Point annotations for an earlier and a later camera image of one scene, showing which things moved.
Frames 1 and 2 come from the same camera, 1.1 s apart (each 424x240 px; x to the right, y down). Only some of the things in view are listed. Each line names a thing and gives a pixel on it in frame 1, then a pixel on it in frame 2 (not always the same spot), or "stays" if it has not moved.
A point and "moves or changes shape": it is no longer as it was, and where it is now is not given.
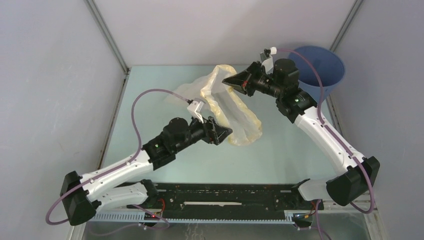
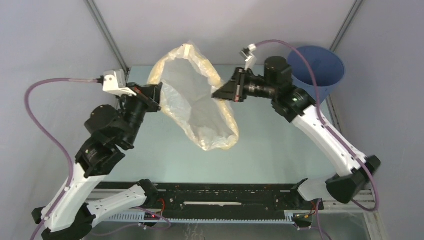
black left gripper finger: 217,141 -> 152,106
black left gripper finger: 220,131 -> 153,91
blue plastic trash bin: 329,70 stays
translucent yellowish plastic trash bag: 220,100 moves or changes shape
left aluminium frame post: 95,11 stays
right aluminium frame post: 345,25 stays
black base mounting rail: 228,197 stays
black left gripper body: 199,131 -> 135,106
